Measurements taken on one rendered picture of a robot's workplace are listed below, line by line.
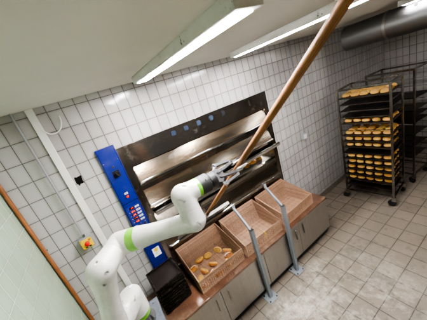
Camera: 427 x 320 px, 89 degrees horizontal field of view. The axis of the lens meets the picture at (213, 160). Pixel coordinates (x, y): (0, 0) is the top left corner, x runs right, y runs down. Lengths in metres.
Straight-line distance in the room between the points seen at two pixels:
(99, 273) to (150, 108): 1.51
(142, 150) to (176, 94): 0.65
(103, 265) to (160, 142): 1.38
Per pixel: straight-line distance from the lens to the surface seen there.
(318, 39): 0.70
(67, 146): 2.11
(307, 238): 3.20
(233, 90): 2.68
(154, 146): 2.21
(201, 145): 2.42
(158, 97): 2.24
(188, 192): 0.96
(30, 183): 2.17
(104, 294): 1.21
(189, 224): 1.00
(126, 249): 1.20
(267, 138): 3.03
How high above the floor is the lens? 2.38
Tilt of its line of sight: 19 degrees down
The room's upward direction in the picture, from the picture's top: 18 degrees counter-clockwise
